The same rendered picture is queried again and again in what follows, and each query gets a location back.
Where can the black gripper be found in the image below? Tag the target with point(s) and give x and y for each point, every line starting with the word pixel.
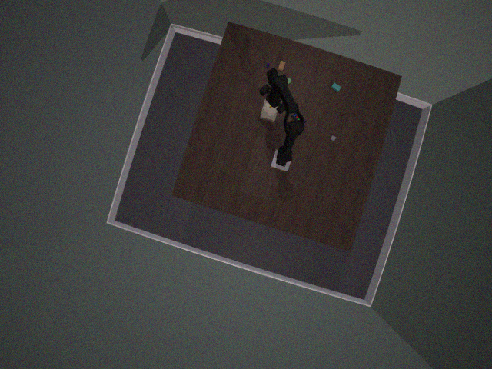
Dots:
pixel 275 100

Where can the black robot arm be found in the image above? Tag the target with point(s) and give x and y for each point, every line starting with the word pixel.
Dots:
pixel 293 129

